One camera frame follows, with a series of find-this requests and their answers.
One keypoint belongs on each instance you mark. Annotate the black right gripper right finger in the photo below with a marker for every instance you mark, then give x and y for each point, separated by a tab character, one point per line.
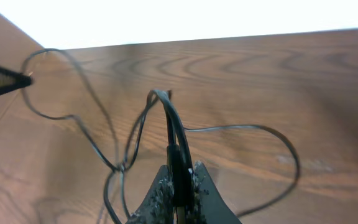
209	207

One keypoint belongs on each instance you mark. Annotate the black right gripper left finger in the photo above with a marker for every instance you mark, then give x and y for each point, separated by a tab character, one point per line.
156	208

